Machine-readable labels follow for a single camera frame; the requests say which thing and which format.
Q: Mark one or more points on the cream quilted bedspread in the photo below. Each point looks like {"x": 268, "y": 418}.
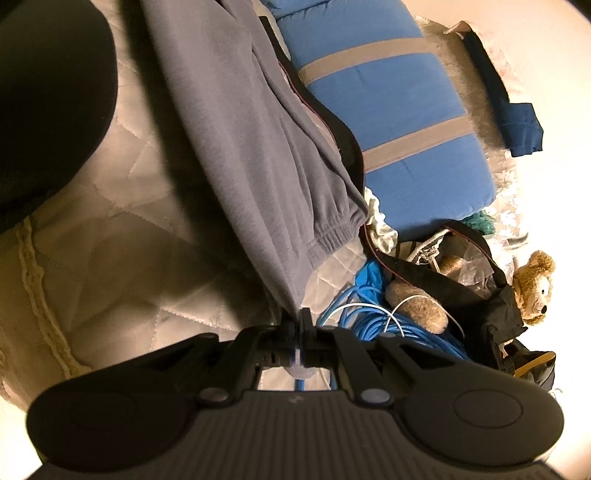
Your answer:
{"x": 115, "y": 240}

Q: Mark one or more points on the black bag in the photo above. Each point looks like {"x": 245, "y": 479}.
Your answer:
{"x": 498, "y": 314}

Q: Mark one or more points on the dark bag with yellow strip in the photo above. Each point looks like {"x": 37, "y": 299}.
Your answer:
{"x": 531, "y": 369}

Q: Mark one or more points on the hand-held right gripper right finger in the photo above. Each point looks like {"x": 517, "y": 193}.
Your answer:
{"x": 307, "y": 334}

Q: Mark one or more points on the teal yarn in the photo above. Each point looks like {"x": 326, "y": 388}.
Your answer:
{"x": 480, "y": 222}

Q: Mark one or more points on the bright blue cloth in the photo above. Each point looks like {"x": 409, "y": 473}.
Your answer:
{"x": 371, "y": 279}

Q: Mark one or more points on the navy blue cloth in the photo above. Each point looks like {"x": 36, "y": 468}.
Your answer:
{"x": 521, "y": 129}

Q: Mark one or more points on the white cloth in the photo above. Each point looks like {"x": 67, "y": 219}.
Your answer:
{"x": 381, "y": 230}

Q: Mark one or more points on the grey sweatpants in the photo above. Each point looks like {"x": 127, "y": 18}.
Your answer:
{"x": 231, "y": 115}

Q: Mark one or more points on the clear plastic bag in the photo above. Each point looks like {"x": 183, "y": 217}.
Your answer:
{"x": 475, "y": 267}

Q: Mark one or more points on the pink floral cloth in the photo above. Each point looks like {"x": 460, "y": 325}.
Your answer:
{"x": 459, "y": 28}

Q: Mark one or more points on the beige lace cloth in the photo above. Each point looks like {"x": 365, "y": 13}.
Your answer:
{"x": 466, "y": 92}

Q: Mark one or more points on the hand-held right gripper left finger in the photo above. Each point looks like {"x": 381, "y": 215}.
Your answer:
{"x": 287, "y": 339}

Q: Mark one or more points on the brown plush toy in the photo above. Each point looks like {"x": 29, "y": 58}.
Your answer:
{"x": 415, "y": 304}

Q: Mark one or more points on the person's black clothing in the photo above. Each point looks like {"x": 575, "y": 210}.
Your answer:
{"x": 46, "y": 92}

